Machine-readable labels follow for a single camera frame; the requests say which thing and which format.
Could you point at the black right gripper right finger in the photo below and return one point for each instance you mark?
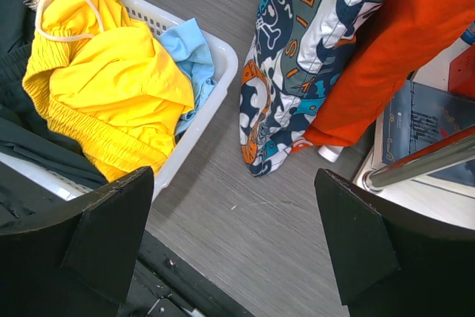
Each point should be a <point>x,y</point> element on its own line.
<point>391,261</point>

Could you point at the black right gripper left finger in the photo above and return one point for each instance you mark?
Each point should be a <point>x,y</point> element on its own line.
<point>78,258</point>

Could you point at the yellow shorts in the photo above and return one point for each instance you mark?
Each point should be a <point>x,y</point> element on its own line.
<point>101,78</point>

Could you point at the patterned blue orange shorts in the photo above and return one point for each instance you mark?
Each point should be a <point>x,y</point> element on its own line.
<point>299,50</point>

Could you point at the white clothes rack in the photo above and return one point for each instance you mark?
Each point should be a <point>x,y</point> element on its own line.
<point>437,181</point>

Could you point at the dark green garment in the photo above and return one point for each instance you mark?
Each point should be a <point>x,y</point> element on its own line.
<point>24,134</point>

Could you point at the dark blue book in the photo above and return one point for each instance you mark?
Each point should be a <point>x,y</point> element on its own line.
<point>416,117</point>

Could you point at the red box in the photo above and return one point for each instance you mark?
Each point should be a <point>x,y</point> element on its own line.
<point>461,74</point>

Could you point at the light blue garment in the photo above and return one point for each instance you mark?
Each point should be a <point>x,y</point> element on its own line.
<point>189,49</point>

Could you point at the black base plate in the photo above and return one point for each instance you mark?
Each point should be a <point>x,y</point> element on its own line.
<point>163,284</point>

